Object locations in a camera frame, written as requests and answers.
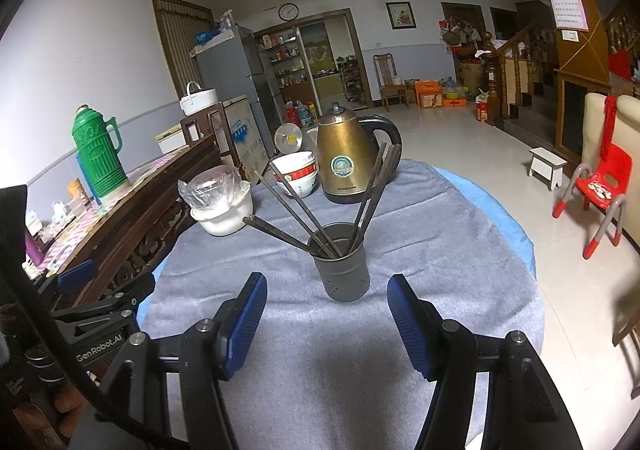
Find green thermos flask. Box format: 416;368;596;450
72;104;130;204

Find grey table cloth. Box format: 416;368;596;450
142;160;544;449

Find grey perforated utensil cup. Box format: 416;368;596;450
307;222;370;303

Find grey refrigerator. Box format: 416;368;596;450
191;24;284;158

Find framed wall picture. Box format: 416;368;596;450
385;2;416;30

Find wooden chair by wall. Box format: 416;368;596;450
373;54;409;111

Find person's left hand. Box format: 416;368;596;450
13;382;88;449

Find round wall clock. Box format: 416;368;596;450
278;2;300;22

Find stacked red white bowls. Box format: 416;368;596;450
270;150;318;198

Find small white stool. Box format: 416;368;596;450
528;147;567;191

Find black cable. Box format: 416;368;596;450
0;238;191;450

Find blue table cover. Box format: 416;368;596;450
435;167;537;277

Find dark carved wooden sideboard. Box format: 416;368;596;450
34;136;221;309

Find wooden stair railing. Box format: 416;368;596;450
476;21;558;125

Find dark chopstick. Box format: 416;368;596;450
347;142;387;253
269;161;343;258
244;219;329;260
348;144;401;253
242;215;327;258
354;144;401;248
253;170;335;259

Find white chest freezer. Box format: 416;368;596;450
222;96;270;181

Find red child chair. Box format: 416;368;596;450
552;144;634;260

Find purple bottle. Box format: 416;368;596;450
25;229;44;267

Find white bowl with plastic bag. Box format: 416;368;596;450
177;164;254;236

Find white lidded pot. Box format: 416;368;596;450
179;80;219;116

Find gold electric kettle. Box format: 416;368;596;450
307;101;402;204

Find orange boxes on floor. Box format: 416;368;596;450
413;80;468;109

